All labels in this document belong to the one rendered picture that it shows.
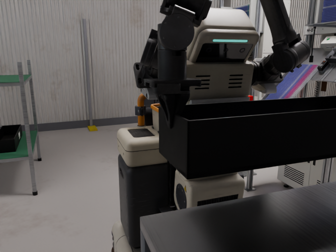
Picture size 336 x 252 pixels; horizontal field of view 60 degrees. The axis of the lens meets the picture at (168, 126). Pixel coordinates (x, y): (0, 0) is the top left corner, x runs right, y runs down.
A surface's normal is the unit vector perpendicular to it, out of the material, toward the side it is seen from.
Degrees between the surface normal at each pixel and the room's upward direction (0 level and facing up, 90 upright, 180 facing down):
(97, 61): 90
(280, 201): 0
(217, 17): 42
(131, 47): 90
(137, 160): 90
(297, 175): 90
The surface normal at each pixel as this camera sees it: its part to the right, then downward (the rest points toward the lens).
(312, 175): -0.94, 0.08
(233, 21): 0.22, -0.57
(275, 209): 0.00, -0.97
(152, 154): 0.33, 0.22
